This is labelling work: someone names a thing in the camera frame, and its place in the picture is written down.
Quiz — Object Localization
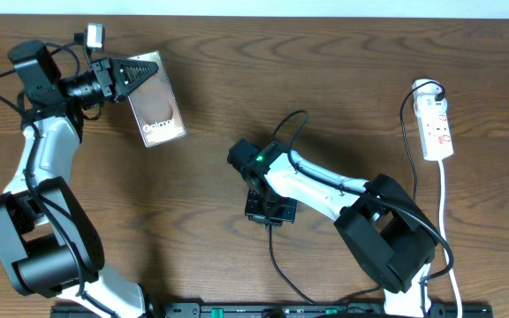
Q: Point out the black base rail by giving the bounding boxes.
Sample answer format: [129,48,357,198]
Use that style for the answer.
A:
[49,302,494,318]

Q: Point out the white charger plug adapter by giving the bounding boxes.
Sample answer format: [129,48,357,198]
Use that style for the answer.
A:
[412,79,446,111]

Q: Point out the white power strip cord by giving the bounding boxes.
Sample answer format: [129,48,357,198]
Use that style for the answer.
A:
[437,159,464,318]

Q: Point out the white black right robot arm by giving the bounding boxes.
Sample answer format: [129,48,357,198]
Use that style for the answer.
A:
[227,139,438,317]

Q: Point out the white power strip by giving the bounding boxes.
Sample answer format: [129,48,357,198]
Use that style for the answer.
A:
[414,95,453,162]

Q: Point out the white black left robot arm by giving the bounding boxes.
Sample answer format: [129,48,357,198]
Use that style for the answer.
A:
[0,40,164,317]

